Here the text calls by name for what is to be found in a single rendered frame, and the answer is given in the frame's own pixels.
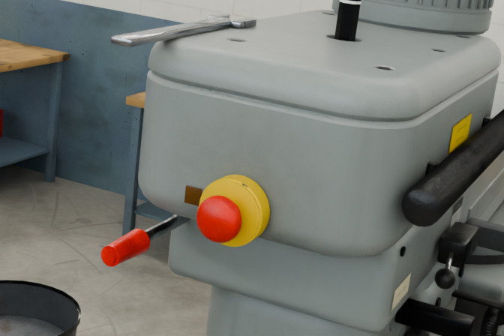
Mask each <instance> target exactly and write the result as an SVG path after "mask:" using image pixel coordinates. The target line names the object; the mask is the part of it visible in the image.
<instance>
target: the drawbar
mask: <svg viewBox="0 0 504 336"><path fill-rule="evenodd" d="M347 1H354V2H360V1H361V0H347ZM359 9H360V4H347V3H343V2H341V1H340V3H339V8H338V15H337V25H336V30H335V36H334V39H336V40H340V41H353V42H355V39H356V30H357V25H358V19H359Z"/></svg>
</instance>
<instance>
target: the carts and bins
mask: <svg viewBox="0 0 504 336"><path fill-rule="evenodd" d="M77 308H78V310H77ZM79 314H80V316H81V309H80V306H79V304H78V303H77V301H76V300H75V299H74V298H73V297H72V296H70V295H68V294H67V293H66V292H63V291H61V290H60V289H56V288H54V287H52V286H47V285H44V284H41V283H34V282H28V281H24V280H0V336H76V333H77V326H78V325H79V324H80V318H79ZM78 318H79V320H78Z"/></svg>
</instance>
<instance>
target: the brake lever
mask: <svg viewBox="0 0 504 336"><path fill-rule="evenodd" d="M185 223H186V224H189V223H190V218H187V217H182V216H180V215H177V214H176V215H174V216H172V217H170V218H168V219H166V220H164V221H162V222H161V223H159V224H157V225H155V226H153V227H151V228H149V229H147V230H145V231H143V230H142V229H133V230H132V231H130V232H129V233H127V234H125V235H123V236H122V237H121V238H118V239H117V240H115V241H114V242H112V243H110V244H108V245H107V246H106V247H104V248H103V249H102V251H101V259H102V260H103V262H104V263H105V264H106V265H107V266H110V267H113V266H117V265H118V264H120V263H123V262H125V261H127V260H129V259H131V258H134V257H136V256H138V255H140V254H143V253H145V252H146V251H147V250H148V249H149V246H150V242H152V241H154V240H155V239H157V238H159V237H161V236H163V235H164V234H166V233H168V232H170V231H172V230H174V229H175V228H177V227H180V226H181V225H182V224H185Z"/></svg>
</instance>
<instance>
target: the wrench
mask: <svg viewBox="0 0 504 336"><path fill-rule="evenodd" d="M256 24H257V20H256V19H251V18H244V19H237V20H234V19H230V15H229V14H225V13H220V14H215V15H211V16H207V18H206V20H201V21H196V22H188V23H183V24H179V25H171V26H166V27H161V28H153V29H149V30H144V31H136V32H131V33H127V34H118V35H114V36H112V37H111V43H112V44H117V45H121V46H125V47H135V46H139V45H143V44H150V43H154V42H158V41H165V40H169V39H173V38H180V37H184V36H188V35H195V34H199V33H203V32H210V31H214V30H218V29H225V28H229V27H232V28H236V29H242V28H249V27H253V26H256Z"/></svg>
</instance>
